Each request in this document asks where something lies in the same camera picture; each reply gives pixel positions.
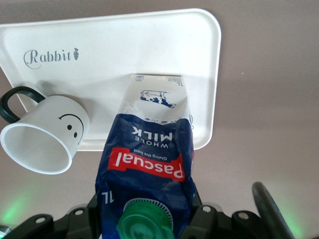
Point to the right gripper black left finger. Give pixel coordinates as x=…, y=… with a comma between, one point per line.
x=74, y=224

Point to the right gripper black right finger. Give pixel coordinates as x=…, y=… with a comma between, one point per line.
x=216, y=224

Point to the blue white milk carton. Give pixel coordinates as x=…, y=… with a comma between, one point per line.
x=147, y=159

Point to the cream rabbit print tray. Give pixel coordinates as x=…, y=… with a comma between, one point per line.
x=112, y=49

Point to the brown table mat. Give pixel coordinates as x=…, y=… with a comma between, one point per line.
x=269, y=99

